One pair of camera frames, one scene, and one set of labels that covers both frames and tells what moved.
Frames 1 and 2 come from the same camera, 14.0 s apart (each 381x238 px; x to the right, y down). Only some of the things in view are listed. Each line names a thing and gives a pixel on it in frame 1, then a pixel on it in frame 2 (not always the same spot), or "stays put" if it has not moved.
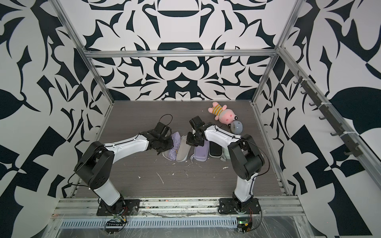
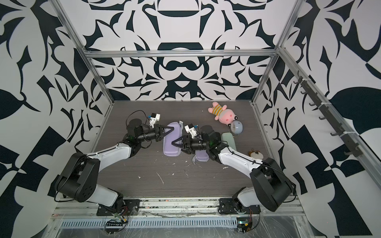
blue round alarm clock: x=236 y=127 stays put
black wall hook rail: x=352 y=147 stays put
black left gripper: x=170 y=145 → x=159 y=133
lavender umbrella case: x=201 y=153 stays put
